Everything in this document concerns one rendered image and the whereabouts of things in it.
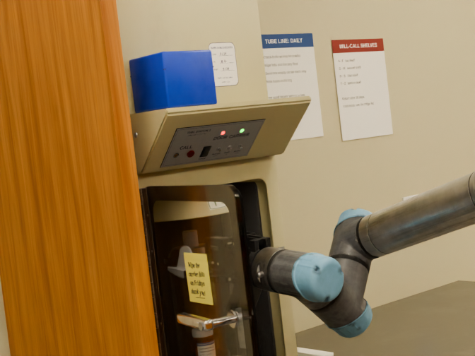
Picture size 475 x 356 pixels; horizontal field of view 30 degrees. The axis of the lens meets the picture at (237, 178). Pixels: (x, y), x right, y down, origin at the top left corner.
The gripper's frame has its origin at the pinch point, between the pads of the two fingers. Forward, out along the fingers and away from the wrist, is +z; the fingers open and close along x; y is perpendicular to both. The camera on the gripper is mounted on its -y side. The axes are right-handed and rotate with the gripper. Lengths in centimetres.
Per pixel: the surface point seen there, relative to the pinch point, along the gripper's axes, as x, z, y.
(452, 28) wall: -131, 37, 46
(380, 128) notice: -93, 35, 18
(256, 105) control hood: -0.9, -19.4, 30.0
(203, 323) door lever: 26.7, -37.3, 1.5
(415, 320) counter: -72, 8, -28
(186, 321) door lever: 25.9, -32.0, 0.7
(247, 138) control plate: -2.4, -14.8, 24.2
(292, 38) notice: -63, 36, 44
